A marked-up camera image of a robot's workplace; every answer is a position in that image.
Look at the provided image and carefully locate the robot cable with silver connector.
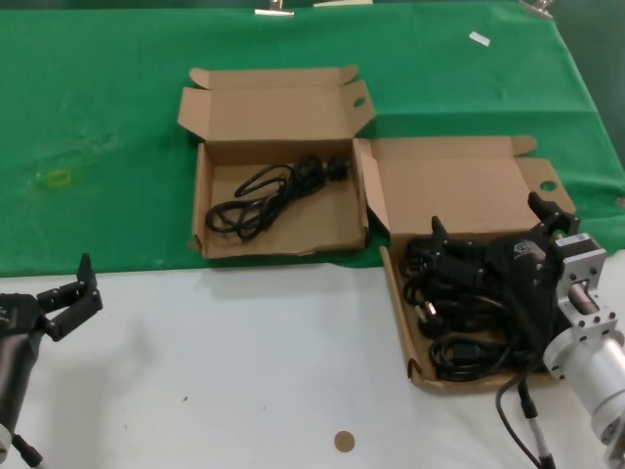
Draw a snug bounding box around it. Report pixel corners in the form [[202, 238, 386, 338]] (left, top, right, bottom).
[[10, 432, 48, 469], [520, 380, 556, 469]]

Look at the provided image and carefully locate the black power cable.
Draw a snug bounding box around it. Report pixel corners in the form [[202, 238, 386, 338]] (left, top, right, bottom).
[[414, 292, 519, 341], [429, 339, 543, 381], [398, 236, 489, 294], [205, 154, 349, 242]]

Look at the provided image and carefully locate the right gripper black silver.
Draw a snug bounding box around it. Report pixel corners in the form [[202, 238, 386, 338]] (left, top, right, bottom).
[[430, 191, 609, 317]]

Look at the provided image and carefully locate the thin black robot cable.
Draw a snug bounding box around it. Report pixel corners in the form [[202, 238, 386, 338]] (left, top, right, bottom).
[[495, 363, 541, 469]]

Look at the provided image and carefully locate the open brown cardboard box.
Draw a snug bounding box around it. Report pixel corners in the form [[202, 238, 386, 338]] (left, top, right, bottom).
[[352, 135, 578, 396], [176, 64, 377, 259]]

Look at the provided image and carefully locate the metal table clamp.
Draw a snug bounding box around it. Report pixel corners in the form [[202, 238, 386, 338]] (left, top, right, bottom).
[[519, 0, 556, 20], [253, 0, 296, 18]]

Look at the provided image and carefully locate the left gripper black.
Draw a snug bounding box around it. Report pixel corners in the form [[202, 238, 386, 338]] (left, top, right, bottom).
[[0, 252, 104, 343]]

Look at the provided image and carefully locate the green tablecloth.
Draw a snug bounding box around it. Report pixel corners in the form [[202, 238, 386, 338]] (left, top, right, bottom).
[[0, 2, 625, 277]]

